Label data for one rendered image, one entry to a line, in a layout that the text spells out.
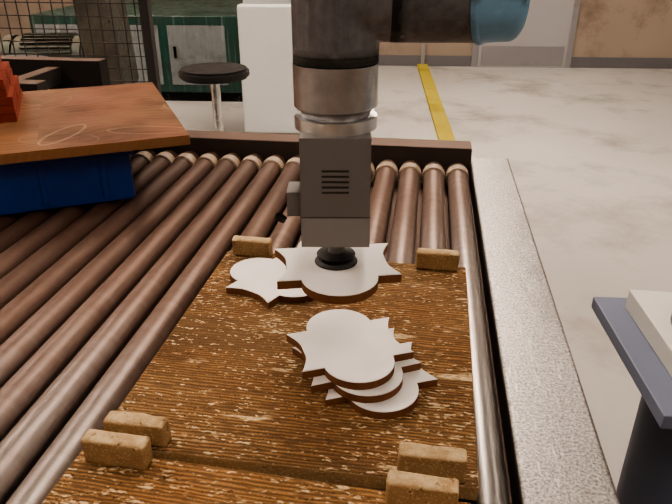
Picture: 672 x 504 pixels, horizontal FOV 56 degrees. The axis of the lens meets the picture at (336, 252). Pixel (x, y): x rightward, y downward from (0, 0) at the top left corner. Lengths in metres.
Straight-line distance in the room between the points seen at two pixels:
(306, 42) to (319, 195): 0.13
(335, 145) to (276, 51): 4.13
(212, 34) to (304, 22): 5.45
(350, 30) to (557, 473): 0.43
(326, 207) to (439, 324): 0.27
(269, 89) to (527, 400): 4.17
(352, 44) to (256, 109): 4.25
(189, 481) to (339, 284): 0.22
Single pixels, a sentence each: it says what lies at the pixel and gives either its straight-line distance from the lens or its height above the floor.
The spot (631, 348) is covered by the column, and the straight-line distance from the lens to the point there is 0.93.
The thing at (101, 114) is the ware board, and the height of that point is 1.04.
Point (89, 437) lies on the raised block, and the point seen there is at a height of 0.96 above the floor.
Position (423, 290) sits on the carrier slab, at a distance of 0.85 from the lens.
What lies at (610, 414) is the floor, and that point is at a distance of 2.26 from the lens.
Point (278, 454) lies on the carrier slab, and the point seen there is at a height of 0.94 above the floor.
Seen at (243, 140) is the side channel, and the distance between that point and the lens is 1.46.
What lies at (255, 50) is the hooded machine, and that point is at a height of 0.65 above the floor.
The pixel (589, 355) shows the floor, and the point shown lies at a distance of 2.51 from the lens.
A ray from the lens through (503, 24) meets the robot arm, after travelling 0.56.
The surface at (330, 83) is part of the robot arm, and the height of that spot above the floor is 1.25.
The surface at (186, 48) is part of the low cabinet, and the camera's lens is 6.08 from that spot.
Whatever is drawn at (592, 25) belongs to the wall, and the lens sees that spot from 8.20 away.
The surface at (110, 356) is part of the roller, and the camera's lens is 0.82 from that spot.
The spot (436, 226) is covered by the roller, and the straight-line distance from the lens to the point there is 1.08.
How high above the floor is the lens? 1.35
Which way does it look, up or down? 26 degrees down
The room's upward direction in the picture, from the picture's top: straight up
